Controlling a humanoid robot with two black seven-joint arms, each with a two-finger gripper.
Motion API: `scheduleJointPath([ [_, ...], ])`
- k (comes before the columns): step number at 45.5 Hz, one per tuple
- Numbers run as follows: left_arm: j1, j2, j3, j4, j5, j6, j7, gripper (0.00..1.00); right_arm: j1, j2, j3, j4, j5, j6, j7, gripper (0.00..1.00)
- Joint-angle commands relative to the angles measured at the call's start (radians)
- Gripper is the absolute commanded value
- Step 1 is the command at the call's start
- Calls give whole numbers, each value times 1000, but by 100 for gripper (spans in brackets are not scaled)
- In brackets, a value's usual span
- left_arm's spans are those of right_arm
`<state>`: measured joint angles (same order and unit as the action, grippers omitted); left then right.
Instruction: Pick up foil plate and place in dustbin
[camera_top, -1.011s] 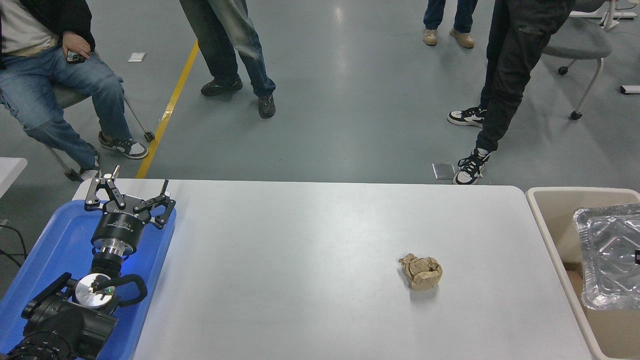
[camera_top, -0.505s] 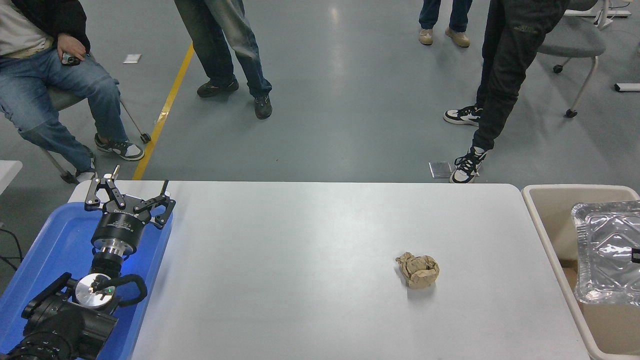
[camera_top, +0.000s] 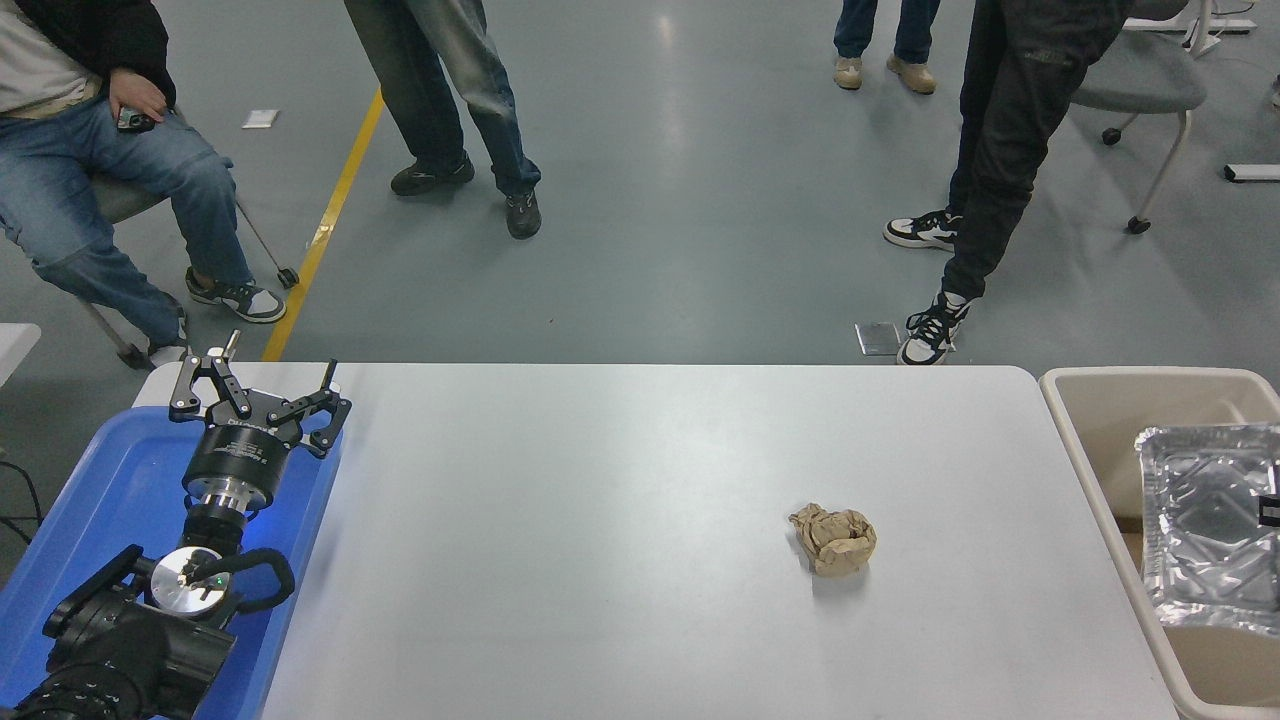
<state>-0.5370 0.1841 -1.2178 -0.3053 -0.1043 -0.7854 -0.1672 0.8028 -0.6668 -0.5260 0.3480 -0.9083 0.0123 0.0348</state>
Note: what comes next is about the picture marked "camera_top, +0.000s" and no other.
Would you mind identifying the large pale bin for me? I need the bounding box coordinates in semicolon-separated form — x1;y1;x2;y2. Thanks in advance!
1038;366;1280;720

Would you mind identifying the seated person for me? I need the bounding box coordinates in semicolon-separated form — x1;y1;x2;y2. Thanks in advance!
0;0;288;367

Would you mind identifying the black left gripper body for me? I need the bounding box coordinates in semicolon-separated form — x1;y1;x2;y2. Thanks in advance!
182;393;299;500

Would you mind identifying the grey office chair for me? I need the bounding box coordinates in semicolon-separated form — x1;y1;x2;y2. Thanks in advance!
1065;0;1211;236

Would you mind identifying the seated person's left hand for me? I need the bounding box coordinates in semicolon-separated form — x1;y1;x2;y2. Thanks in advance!
108;68;169;125

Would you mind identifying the small white table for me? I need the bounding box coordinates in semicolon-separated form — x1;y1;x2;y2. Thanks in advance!
0;323;41;386

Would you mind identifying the blue plastic tray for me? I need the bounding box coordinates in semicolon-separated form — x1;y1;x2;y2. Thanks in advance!
0;405;343;720

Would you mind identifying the standing person with black-white sneakers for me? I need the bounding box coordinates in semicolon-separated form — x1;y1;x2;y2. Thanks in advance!
882;0;1136;367

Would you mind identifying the grey chair with castors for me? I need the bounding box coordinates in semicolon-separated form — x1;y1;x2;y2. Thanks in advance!
70;175;301;371

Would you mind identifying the standing person with tan shoes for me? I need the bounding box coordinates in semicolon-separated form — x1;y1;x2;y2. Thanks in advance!
833;0;941;96

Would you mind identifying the silver foil tray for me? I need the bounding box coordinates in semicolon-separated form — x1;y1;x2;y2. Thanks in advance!
1135;424;1280;639

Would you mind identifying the standing person with black shoes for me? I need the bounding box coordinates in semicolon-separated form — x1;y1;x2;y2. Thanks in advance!
343;0;543;241

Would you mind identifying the black floor cable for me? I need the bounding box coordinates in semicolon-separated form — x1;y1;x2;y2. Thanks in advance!
0;460;43;546

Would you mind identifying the crumpled tan paper ball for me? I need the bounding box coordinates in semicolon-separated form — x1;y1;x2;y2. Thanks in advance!
788;503;878;577

